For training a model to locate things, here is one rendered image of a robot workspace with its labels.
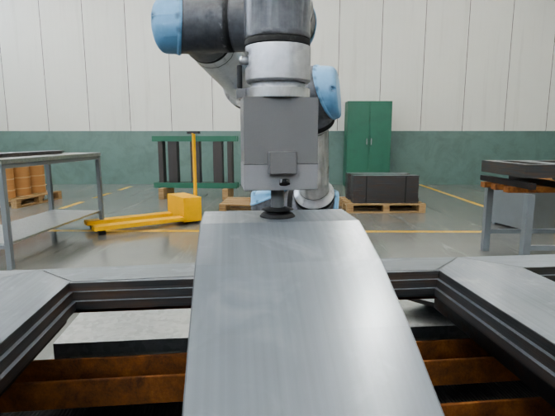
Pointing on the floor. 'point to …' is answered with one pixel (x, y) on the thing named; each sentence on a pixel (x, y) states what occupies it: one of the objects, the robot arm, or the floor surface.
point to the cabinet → (367, 136)
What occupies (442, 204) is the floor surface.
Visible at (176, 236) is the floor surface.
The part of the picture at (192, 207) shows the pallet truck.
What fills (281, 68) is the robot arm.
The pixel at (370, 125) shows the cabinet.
